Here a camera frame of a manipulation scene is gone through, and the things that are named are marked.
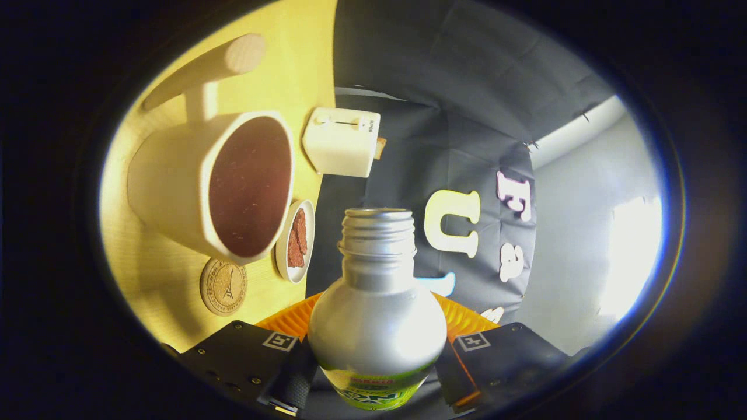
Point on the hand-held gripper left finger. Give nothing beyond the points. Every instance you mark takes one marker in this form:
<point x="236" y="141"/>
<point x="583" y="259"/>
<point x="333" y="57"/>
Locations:
<point x="295" y="382"/>

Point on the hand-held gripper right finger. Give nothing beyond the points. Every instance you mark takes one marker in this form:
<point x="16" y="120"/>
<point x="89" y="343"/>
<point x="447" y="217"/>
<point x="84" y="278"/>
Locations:
<point x="452" y="373"/>

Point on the silver bottle with green label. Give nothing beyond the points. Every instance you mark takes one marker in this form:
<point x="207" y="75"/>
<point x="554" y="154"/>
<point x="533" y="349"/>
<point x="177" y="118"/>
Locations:
<point x="376" y="326"/>

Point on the round cork coaster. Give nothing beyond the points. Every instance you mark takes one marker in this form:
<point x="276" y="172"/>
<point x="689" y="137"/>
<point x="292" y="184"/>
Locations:
<point x="223" y="287"/>

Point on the white plate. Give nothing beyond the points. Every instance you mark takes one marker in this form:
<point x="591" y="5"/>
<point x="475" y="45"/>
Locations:
<point x="282" y="265"/>

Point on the red meat slice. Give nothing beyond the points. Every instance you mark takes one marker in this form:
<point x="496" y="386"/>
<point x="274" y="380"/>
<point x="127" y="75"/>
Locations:
<point x="293" y="251"/>
<point x="301" y="230"/>

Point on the wooden table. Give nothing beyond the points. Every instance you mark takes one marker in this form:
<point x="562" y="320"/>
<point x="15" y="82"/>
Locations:
<point x="157" y="280"/>

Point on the toast slice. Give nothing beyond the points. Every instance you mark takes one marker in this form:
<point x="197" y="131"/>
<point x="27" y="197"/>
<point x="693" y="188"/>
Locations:
<point x="380" y="148"/>

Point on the cream toaster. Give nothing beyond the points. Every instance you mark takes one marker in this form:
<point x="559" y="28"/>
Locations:
<point x="341" y="143"/>

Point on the black backdrop cloth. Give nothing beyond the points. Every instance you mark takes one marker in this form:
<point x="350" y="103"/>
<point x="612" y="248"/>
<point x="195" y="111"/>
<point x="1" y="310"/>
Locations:
<point x="455" y="87"/>

